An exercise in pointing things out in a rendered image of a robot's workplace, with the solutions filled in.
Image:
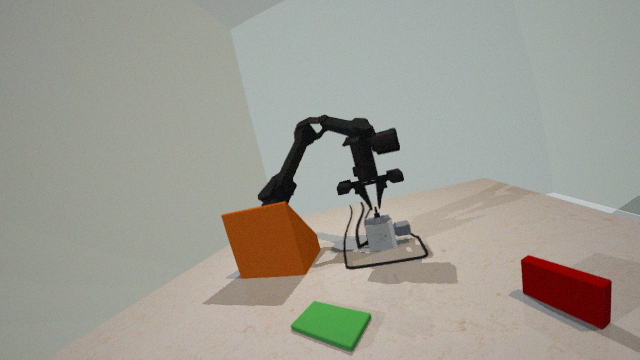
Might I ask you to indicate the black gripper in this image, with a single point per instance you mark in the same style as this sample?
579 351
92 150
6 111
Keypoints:
366 171

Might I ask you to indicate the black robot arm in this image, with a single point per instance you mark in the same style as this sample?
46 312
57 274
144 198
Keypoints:
361 138

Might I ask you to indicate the green flat rectangular slab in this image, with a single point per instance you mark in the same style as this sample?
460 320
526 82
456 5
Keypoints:
339 326

